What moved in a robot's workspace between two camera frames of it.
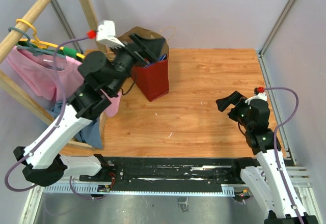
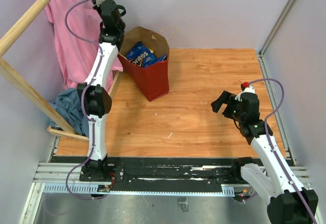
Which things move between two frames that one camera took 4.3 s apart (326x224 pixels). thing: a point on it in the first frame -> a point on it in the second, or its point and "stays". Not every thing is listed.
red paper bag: (153, 77) stays
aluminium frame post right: (260, 54) stays
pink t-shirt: (55, 77) -> (78, 22)
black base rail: (135, 174) stays
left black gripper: (155, 45) -> (100, 7)
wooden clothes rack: (8, 81) -> (8, 70)
